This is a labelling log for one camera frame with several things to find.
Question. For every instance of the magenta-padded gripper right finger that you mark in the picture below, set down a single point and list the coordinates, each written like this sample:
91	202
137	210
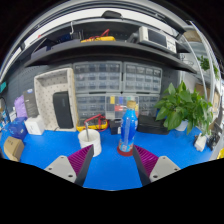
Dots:
161	168

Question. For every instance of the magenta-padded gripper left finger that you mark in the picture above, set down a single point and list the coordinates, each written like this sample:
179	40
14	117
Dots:
61	168

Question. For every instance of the blue drink bottle gold cap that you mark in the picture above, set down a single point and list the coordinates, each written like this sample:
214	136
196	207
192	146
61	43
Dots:
128	128

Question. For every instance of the white paper cup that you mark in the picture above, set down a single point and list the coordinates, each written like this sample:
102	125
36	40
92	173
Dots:
90	145

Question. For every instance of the grey stirring stick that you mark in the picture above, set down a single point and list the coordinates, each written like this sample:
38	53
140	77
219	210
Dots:
87	131

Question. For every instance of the black zip case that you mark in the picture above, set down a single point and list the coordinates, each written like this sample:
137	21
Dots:
150	125

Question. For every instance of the white power adapter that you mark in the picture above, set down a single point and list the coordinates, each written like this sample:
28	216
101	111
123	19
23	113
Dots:
200	142

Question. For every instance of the small white box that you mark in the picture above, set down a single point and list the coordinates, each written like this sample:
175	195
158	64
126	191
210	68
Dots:
35	126

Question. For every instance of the brown cardboard box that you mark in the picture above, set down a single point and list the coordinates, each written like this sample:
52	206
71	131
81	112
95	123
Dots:
13	148

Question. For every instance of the yellow multimeter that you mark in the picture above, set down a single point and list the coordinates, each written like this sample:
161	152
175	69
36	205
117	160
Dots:
100	126

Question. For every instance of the black rectangular speaker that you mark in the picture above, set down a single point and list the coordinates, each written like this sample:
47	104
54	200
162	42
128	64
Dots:
62	110

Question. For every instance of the blue printed box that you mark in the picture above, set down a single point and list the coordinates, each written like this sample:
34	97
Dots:
17	128

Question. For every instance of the small black box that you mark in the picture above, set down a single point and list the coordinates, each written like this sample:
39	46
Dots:
115	126

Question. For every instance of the grey small-parts drawer cabinet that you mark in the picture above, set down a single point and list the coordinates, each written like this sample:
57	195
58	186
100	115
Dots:
148	105
90	106
142	78
97	77

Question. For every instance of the green potted plant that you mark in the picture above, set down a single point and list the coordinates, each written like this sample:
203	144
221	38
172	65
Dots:
181	106

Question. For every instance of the dark grey flat box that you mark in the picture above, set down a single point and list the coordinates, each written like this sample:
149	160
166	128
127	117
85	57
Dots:
30	102

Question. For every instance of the purple plastic bag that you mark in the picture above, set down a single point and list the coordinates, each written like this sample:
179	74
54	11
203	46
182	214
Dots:
20	106

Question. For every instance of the clear organizer box coloured parts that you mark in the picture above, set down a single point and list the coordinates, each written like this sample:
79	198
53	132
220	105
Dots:
115	106

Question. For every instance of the white pegboard tray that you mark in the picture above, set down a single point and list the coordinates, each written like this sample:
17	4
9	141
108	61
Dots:
45	90

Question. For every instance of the teal plastic holder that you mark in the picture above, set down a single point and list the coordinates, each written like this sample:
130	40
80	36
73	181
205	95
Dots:
2	87

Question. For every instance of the white shelf unit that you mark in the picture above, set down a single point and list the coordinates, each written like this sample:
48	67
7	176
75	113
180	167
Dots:
206	56

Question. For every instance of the black overhead workbench shelf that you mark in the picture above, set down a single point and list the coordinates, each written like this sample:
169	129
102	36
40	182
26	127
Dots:
106	50

